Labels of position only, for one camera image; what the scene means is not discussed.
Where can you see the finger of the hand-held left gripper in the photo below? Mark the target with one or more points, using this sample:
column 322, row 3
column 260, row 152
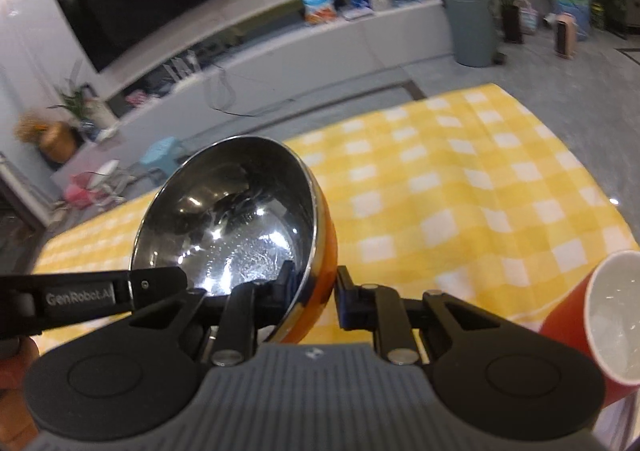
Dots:
column 157, row 283

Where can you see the light blue stool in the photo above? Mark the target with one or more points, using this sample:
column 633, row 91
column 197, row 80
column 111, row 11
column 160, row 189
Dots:
column 160, row 153

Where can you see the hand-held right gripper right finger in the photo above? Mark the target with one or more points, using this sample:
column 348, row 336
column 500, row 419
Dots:
column 343, row 306

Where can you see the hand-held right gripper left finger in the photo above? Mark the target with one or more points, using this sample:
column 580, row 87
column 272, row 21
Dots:
column 281, row 285

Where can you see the red paper cup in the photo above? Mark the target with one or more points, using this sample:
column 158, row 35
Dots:
column 565, row 321

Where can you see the pink toy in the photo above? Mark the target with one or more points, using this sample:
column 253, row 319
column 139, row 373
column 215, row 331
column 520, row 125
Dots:
column 82, row 193

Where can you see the person's left hand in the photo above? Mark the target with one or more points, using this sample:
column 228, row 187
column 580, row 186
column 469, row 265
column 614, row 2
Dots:
column 17, row 361

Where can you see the grey trash bin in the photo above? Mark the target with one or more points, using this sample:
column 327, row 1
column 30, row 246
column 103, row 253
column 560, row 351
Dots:
column 470, row 26

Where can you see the orange steel bowl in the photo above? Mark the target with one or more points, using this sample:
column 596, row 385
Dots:
column 225, row 211

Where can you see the pink white bag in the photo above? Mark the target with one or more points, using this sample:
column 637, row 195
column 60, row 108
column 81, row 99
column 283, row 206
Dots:
column 528, row 18

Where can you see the pink space heater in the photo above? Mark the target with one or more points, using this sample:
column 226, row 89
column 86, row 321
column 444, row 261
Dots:
column 566, row 36

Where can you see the gold vase with dried flowers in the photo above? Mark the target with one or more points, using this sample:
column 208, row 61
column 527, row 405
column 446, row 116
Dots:
column 57, row 143

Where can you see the plant in blue white vase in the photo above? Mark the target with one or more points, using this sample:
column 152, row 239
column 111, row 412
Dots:
column 87, row 113

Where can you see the yellow checkered tablecloth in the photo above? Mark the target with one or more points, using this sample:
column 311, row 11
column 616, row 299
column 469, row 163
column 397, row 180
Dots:
column 450, row 181

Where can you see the white television cabinet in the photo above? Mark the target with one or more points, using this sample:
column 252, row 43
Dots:
column 325, row 48

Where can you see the blue snack bag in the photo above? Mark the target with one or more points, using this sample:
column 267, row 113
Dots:
column 316, row 3

